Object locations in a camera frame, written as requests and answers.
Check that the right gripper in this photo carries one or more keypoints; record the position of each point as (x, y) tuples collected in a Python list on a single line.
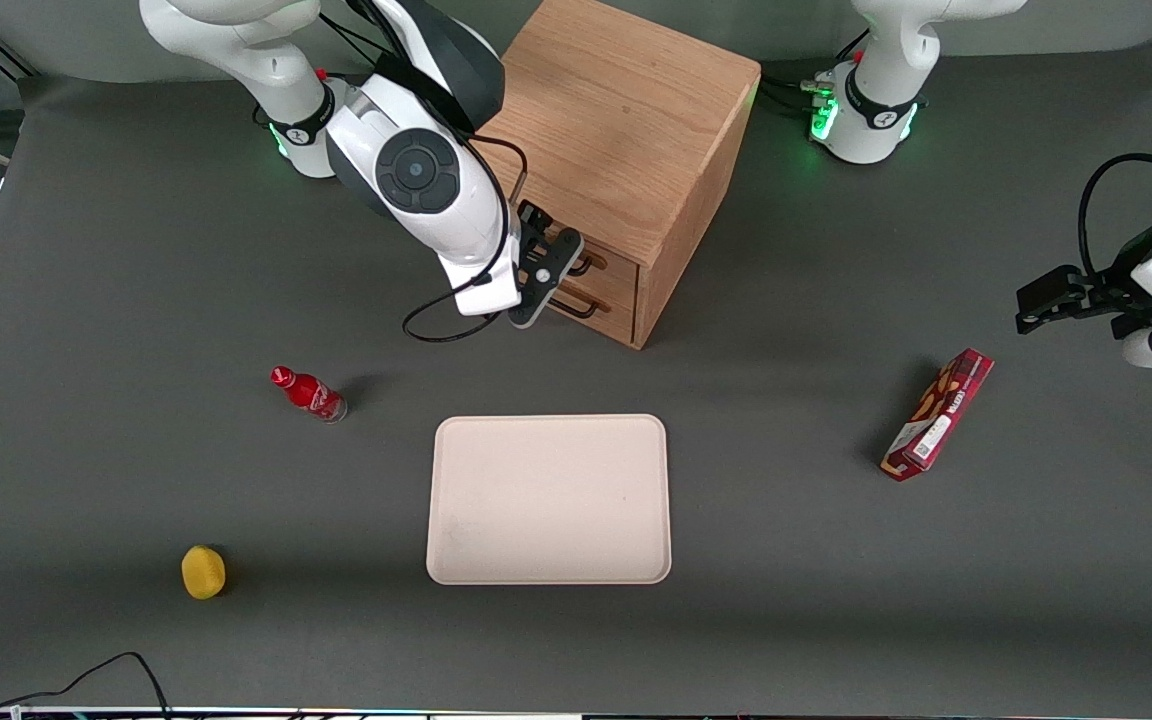
[(533, 221)]

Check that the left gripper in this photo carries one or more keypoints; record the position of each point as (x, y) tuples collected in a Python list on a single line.
[(1108, 293)]

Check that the wooden drawer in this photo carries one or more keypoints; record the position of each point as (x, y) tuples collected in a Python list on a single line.
[(618, 322), (621, 280)]

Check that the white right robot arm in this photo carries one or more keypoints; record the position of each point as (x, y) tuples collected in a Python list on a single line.
[(386, 110)]

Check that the wooden two-drawer cabinet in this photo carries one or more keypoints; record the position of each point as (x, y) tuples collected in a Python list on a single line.
[(636, 110)]

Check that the red tartan cookie box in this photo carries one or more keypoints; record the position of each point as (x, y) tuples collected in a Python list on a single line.
[(939, 415)]

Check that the beige plastic tray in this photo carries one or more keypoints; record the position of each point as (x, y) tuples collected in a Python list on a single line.
[(548, 500)]

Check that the red soda bottle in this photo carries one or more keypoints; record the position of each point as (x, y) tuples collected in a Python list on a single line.
[(308, 393)]

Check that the yellow lemon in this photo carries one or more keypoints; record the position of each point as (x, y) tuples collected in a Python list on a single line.
[(203, 572)]

